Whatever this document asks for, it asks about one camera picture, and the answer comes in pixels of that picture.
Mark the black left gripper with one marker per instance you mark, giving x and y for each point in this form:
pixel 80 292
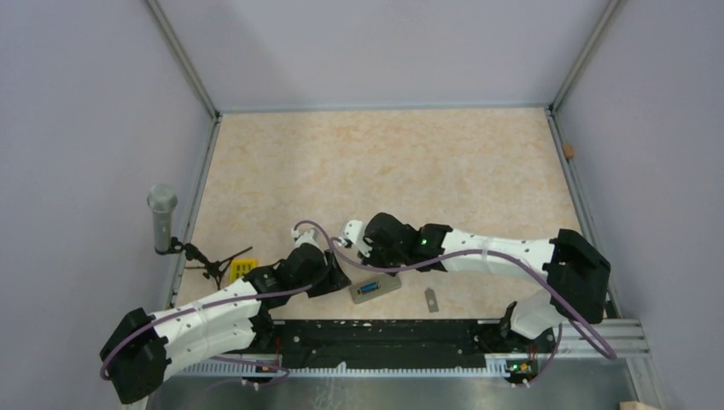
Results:
pixel 332 280

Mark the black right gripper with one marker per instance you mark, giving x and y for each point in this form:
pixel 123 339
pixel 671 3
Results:
pixel 372 255

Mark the grey battery cover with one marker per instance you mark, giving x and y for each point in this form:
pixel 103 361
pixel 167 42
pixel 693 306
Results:
pixel 431 300

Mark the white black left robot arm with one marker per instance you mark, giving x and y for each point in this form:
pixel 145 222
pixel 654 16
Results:
pixel 146 349

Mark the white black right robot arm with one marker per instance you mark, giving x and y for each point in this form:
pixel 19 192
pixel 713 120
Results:
pixel 572 273

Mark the yellow clamp tool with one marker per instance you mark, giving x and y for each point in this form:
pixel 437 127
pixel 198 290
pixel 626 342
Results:
pixel 241 267

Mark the grey microphone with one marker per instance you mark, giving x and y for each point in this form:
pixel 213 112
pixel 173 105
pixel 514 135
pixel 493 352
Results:
pixel 162 201

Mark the small tan block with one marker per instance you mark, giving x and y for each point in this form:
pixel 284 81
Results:
pixel 568 151

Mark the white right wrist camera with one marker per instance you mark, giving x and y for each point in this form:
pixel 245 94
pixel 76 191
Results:
pixel 352 236

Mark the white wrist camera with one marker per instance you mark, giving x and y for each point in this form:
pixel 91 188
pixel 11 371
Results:
pixel 305 237
pixel 352 236

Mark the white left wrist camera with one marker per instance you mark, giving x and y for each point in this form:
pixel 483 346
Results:
pixel 305 237

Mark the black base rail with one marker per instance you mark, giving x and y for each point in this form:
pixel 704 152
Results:
pixel 393 344

